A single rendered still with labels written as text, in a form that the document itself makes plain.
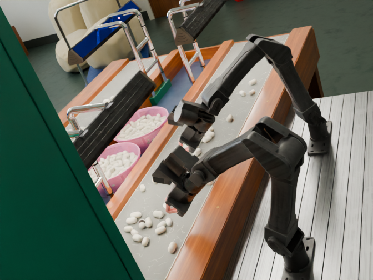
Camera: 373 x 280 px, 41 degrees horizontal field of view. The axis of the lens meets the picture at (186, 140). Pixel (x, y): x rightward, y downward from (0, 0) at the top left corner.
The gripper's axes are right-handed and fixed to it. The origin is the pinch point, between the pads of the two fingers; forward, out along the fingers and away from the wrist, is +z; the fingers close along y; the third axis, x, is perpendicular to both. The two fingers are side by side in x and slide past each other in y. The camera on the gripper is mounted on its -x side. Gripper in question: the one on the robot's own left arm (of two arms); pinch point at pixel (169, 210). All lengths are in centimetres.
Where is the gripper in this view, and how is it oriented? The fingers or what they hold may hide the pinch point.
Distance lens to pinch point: 148.6
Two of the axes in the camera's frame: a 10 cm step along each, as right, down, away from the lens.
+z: -4.5, 5.8, 6.8
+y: -3.6, 5.7, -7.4
